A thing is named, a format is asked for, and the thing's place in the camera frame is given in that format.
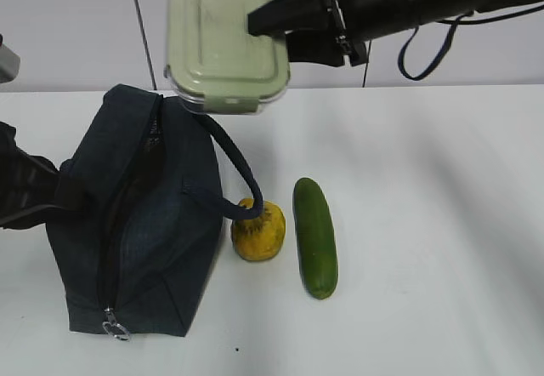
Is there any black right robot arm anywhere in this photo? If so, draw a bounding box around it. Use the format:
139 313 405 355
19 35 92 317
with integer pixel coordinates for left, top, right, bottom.
247 0 542 67

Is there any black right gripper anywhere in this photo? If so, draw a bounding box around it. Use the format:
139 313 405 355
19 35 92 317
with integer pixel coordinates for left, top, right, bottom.
247 0 369 67

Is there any dark blue lunch bag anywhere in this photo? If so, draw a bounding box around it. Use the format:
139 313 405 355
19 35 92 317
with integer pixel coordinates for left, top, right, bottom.
46 84 264 340

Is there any green lidded food container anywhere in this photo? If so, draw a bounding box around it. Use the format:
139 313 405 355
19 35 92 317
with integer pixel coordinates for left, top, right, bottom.
165 0 290 115

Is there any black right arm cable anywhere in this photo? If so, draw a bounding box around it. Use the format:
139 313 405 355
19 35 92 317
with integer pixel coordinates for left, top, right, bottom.
360 3 544 89

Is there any yellow pear-shaped fruit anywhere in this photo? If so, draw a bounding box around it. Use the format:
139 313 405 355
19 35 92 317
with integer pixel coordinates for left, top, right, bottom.
230 201 286 262

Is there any green cucumber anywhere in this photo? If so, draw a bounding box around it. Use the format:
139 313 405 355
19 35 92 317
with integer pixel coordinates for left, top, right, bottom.
292 177 338 300

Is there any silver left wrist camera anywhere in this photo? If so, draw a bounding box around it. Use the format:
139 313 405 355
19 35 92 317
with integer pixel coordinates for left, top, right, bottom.
0 35 20 84

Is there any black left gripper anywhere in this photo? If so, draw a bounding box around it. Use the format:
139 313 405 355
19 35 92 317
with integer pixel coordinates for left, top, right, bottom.
1 122 104 230

